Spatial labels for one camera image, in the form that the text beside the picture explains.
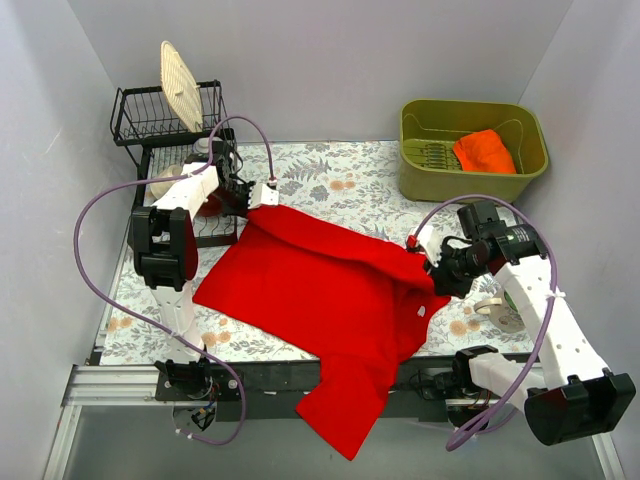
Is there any red t shirt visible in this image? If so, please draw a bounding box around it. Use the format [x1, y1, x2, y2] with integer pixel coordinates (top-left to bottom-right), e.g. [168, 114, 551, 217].
[193, 206, 447, 459]

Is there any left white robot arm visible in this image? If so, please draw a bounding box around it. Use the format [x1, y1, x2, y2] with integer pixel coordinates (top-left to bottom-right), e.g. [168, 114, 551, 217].
[131, 137, 254, 400]

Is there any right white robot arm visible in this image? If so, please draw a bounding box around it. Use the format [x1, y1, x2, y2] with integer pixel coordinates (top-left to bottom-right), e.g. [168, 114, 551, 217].
[406, 194, 636, 452]

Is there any red bowl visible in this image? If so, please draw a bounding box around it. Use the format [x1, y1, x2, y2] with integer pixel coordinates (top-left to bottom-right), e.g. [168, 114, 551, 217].
[198, 194, 223, 217]

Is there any blue white ceramic bowl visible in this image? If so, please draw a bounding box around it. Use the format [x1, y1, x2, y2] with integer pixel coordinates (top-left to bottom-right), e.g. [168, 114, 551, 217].
[193, 137, 210, 155]

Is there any green inside mug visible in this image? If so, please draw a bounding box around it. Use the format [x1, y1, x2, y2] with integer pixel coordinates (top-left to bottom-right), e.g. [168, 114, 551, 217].
[474, 289, 525, 334]

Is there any cream ceramic cup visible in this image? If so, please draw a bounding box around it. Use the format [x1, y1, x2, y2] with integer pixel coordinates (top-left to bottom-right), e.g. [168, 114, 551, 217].
[148, 164, 182, 200]

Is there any floral table mat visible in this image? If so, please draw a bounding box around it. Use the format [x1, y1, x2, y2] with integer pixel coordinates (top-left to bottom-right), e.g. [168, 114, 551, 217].
[96, 141, 533, 366]

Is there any cream woven plate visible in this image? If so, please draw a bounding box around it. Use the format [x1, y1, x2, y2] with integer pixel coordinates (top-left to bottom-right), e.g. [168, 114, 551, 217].
[160, 41, 204, 133]

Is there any orange t shirt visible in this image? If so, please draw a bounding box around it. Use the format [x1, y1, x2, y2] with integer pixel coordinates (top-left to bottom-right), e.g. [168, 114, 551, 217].
[453, 129, 516, 174]

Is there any green plastic bin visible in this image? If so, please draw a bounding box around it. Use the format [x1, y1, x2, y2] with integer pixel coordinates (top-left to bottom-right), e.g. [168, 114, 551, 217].
[398, 99, 549, 202]

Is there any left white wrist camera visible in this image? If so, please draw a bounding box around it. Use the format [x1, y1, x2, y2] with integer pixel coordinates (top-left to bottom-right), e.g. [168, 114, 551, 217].
[248, 183, 279, 210]

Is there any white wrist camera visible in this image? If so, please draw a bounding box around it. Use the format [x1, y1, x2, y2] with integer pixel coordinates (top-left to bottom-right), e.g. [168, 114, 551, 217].
[406, 225, 444, 267]
[248, 183, 279, 210]

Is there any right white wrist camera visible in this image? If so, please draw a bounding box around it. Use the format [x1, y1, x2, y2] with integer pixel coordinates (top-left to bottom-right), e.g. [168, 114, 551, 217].
[406, 225, 444, 267]

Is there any black wire dish rack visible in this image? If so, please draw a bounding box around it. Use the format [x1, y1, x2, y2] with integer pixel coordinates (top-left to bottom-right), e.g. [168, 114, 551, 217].
[110, 80, 241, 248]

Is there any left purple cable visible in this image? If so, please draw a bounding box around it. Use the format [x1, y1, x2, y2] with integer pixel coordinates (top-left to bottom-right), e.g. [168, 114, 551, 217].
[73, 115, 280, 446]

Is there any purple cable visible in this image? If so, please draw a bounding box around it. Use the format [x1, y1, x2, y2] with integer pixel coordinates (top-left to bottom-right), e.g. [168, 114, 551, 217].
[73, 115, 280, 446]
[407, 194, 565, 452]

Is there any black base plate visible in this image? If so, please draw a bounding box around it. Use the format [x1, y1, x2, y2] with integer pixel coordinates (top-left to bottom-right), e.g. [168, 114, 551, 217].
[154, 355, 514, 422]

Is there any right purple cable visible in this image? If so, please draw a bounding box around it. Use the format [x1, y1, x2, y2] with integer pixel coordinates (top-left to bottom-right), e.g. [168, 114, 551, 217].
[407, 194, 565, 452]

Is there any aluminium rail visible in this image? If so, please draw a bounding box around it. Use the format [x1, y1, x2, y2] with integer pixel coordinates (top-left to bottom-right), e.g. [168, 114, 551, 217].
[65, 354, 524, 405]

